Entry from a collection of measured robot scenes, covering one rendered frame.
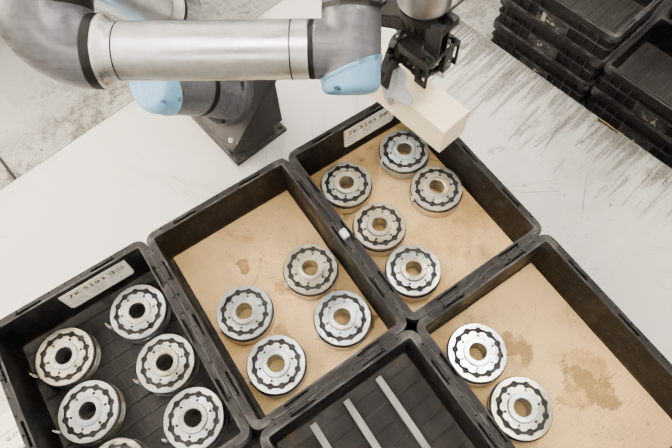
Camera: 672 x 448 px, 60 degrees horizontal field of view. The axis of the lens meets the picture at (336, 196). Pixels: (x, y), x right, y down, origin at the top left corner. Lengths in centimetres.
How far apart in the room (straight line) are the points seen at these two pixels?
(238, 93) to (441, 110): 49
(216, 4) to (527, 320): 206
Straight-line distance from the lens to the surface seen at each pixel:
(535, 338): 113
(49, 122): 259
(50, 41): 80
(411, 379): 107
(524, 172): 142
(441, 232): 116
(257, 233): 116
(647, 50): 222
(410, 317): 99
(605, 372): 116
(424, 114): 96
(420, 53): 88
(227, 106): 127
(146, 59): 77
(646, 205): 147
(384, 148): 121
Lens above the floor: 188
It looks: 62 degrees down
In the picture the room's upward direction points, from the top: 3 degrees counter-clockwise
